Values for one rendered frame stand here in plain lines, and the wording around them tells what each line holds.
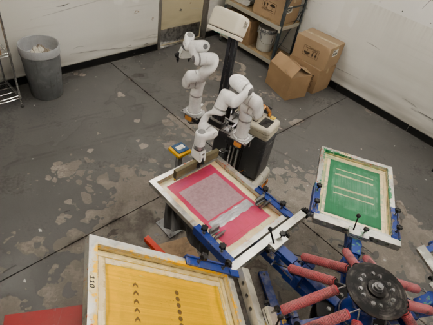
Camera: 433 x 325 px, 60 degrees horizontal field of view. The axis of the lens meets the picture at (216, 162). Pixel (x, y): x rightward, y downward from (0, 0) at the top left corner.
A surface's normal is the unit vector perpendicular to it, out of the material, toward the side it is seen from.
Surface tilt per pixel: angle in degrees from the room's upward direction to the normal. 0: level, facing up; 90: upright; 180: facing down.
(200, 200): 0
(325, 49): 88
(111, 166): 0
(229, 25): 64
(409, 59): 90
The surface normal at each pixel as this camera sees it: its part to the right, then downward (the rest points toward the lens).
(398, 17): -0.73, 0.38
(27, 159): 0.15, -0.73
